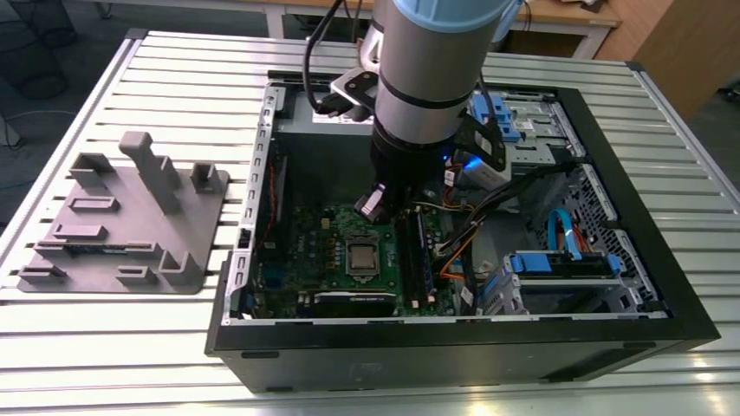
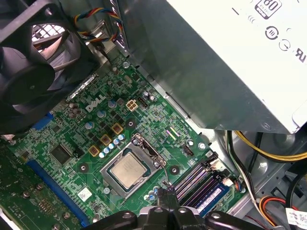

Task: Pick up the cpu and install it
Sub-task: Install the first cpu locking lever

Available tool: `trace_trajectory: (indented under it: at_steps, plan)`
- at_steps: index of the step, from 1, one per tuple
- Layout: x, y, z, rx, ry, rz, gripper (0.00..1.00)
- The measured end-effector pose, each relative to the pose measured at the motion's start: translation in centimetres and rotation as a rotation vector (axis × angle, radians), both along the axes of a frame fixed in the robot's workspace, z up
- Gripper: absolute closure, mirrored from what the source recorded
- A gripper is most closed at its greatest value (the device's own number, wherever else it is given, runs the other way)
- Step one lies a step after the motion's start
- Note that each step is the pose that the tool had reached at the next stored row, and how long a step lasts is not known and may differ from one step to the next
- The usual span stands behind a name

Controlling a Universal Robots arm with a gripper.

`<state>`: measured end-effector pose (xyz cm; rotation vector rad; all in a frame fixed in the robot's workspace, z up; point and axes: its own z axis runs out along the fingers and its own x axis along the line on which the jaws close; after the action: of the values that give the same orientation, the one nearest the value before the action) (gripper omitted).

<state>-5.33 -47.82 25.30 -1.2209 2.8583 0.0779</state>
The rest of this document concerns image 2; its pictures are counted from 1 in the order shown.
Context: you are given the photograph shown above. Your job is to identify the CPU socket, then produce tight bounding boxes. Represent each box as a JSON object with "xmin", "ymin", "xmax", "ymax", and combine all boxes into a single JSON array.
[{"xmin": 100, "ymin": 133, "xmax": 168, "ymax": 199}]

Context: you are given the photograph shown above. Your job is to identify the blue expansion slot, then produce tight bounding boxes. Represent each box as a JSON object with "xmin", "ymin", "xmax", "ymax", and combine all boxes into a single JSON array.
[{"xmin": 25, "ymin": 158, "xmax": 89, "ymax": 228}]

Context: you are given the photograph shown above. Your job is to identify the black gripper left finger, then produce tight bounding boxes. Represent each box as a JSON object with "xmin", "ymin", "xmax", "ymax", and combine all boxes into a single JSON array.
[{"xmin": 83, "ymin": 188, "xmax": 174, "ymax": 230}]

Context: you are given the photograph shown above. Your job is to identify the RAM slot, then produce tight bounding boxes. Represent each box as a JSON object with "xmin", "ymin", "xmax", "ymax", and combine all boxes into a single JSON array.
[
  {"xmin": 174, "ymin": 161, "xmax": 209, "ymax": 191},
  {"xmin": 178, "ymin": 167, "xmax": 214, "ymax": 198},
  {"xmin": 184, "ymin": 174, "xmax": 220, "ymax": 206}
]

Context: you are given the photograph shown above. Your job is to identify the white grey wires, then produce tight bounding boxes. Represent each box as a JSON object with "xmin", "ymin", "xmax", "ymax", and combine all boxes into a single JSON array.
[{"xmin": 226, "ymin": 130, "xmax": 278, "ymax": 227}]

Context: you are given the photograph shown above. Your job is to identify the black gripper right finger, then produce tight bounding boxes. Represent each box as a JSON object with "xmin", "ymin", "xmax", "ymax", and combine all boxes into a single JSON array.
[{"xmin": 168, "ymin": 187, "xmax": 267, "ymax": 230}]

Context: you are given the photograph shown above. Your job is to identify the silver CPU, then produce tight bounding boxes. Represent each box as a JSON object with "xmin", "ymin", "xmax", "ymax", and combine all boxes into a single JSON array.
[{"xmin": 109, "ymin": 152, "xmax": 149, "ymax": 189}]

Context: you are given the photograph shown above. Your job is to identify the orange red wire bundle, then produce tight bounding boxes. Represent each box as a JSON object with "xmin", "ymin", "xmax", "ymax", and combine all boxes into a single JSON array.
[{"xmin": 258, "ymin": 195, "xmax": 288, "ymax": 218}]

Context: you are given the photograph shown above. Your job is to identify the wire locking lever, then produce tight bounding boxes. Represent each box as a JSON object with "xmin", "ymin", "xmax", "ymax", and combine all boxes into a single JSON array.
[{"xmin": 158, "ymin": 159, "xmax": 174, "ymax": 188}]

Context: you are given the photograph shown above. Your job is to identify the black case fan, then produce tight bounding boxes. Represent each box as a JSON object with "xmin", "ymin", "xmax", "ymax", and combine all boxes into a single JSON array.
[{"xmin": 0, "ymin": 0, "xmax": 100, "ymax": 138}]

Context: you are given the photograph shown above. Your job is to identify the multicoloured fan wires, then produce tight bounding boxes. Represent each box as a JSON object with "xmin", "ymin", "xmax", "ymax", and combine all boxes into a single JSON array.
[{"xmin": 73, "ymin": 6, "xmax": 125, "ymax": 45}]

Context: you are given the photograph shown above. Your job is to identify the silver power supply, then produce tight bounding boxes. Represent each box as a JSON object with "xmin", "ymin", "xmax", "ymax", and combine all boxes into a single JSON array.
[{"xmin": 116, "ymin": 0, "xmax": 307, "ymax": 135}]

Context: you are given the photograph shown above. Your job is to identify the green motherboard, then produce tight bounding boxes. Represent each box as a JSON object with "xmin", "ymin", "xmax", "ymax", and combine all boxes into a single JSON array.
[{"xmin": 7, "ymin": 54, "xmax": 249, "ymax": 230}]

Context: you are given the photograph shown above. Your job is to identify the RAM stick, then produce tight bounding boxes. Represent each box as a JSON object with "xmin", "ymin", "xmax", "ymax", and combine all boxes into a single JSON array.
[{"xmin": 191, "ymin": 184, "xmax": 233, "ymax": 218}]

